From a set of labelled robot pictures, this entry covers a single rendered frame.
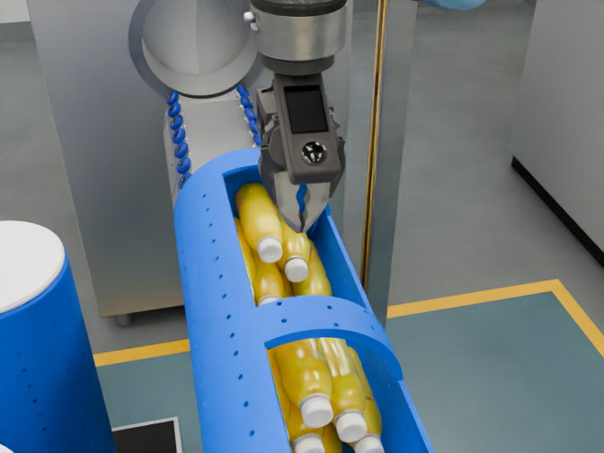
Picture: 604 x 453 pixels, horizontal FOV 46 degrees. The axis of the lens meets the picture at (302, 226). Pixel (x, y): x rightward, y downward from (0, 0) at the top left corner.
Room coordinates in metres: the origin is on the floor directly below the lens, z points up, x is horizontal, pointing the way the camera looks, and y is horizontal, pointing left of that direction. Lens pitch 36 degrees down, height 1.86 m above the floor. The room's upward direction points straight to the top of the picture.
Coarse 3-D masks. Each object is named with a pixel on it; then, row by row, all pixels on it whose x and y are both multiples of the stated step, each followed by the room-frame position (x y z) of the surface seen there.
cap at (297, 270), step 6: (288, 264) 0.92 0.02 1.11; (294, 264) 0.91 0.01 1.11; (300, 264) 0.91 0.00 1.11; (288, 270) 0.91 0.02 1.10; (294, 270) 0.91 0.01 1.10; (300, 270) 0.91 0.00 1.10; (306, 270) 0.91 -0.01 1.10; (288, 276) 0.90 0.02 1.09; (294, 276) 0.91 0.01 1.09; (300, 276) 0.91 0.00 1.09; (306, 276) 0.91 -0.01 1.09
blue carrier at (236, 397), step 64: (192, 192) 1.01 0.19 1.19; (192, 256) 0.86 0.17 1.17; (320, 256) 1.03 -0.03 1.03; (192, 320) 0.75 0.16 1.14; (256, 320) 0.66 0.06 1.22; (320, 320) 0.65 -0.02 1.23; (256, 384) 0.56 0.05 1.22; (384, 384) 0.70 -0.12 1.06; (256, 448) 0.48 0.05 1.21; (384, 448) 0.62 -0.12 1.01
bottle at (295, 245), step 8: (280, 216) 1.03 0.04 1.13; (288, 232) 0.98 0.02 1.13; (288, 240) 0.96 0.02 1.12; (296, 240) 0.96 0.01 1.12; (304, 240) 0.97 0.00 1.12; (288, 248) 0.94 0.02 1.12; (296, 248) 0.94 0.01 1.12; (304, 248) 0.95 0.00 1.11; (288, 256) 0.93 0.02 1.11; (296, 256) 0.93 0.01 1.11; (304, 256) 0.94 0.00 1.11; (280, 264) 0.93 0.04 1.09
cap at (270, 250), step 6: (264, 240) 0.91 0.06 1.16; (270, 240) 0.91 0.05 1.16; (276, 240) 0.92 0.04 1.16; (258, 246) 0.91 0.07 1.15; (264, 246) 0.90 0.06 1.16; (270, 246) 0.90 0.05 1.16; (276, 246) 0.90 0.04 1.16; (258, 252) 0.90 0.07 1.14; (264, 252) 0.90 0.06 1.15; (270, 252) 0.90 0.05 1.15; (276, 252) 0.90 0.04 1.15; (264, 258) 0.90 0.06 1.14; (270, 258) 0.90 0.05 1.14; (276, 258) 0.90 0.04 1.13
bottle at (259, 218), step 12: (240, 192) 1.05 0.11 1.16; (252, 192) 1.04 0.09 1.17; (264, 192) 1.05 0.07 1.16; (240, 204) 1.02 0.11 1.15; (252, 204) 1.00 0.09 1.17; (264, 204) 1.00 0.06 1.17; (240, 216) 1.00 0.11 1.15; (252, 216) 0.97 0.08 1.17; (264, 216) 0.96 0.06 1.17; (276, 216) 0.98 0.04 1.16; (252, 228) 0.94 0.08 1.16; (264, 228) 0.93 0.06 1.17; (276, 228) 0.94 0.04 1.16; (252, 240) 0.93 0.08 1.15
